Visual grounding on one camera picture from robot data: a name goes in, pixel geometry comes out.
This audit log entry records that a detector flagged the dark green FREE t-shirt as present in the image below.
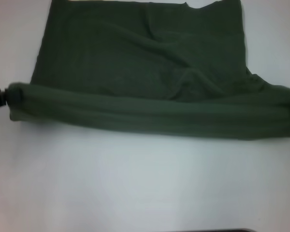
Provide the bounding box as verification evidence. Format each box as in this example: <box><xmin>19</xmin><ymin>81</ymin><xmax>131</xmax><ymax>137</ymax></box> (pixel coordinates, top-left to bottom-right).
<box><xmin>8</xmin><ymin>0</ymin><xmax>290</xmax><ymax>141</ymax></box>

